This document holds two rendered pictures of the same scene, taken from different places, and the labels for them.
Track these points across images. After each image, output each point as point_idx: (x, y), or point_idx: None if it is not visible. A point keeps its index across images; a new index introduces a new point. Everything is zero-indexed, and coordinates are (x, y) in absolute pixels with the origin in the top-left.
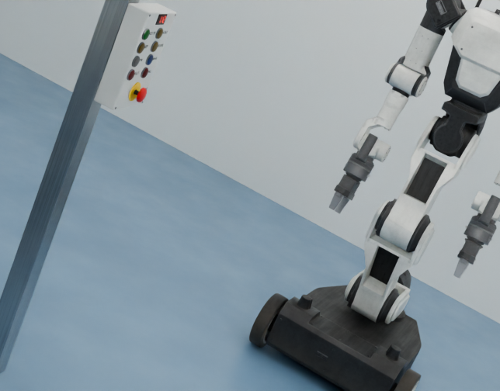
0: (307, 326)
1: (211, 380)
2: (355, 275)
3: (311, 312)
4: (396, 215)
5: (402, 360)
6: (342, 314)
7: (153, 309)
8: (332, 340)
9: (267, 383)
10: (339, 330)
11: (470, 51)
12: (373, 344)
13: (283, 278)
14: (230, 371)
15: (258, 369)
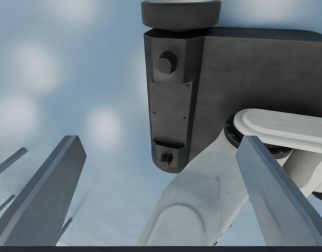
0: (147, 76)
1: (75, 9)
2: (278, 131)
3: (164, 76)
4: None
5: (172, 164)
6: (250, 101)
7: None
8: (149, 106)
9: (125, 51)
10: (177, 109)
11: None
12: (185, 140)
13: None
14: (105, 14)
15: (136, 34)
